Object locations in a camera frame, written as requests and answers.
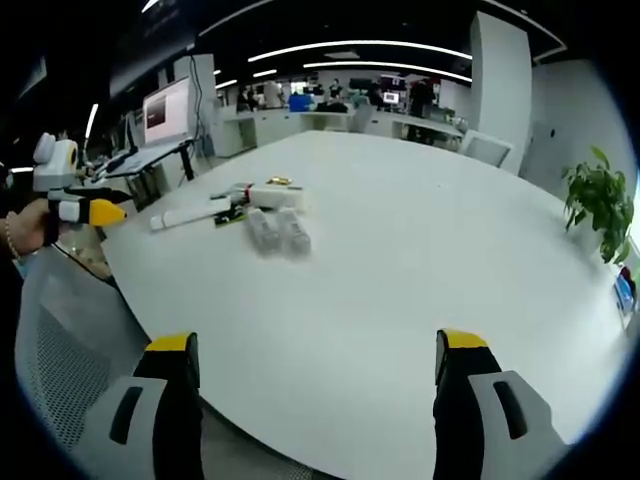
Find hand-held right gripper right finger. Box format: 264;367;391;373
432;328;567;480

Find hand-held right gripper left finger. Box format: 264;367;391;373
81;330;204;480

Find long white skincare tube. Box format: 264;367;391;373
148;198;233;232

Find grey skincare tube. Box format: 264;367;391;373
208;181;252;201

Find green black skincare packet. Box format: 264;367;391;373
213;208;249;229

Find white skincare box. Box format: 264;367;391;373
245;183;310;213

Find person's left hand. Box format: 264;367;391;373
5;198;62;257

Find black-legged standing desk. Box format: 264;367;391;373
97;138;199;211

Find large computer monitor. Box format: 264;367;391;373
141;75;192;147

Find grey mesh office chair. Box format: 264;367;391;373
13;243;321;480

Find long white counter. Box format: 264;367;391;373
219;107;466;157

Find green potted plant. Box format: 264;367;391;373
560;145;637;265

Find beaded bracelet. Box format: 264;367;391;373
3;210;23;262

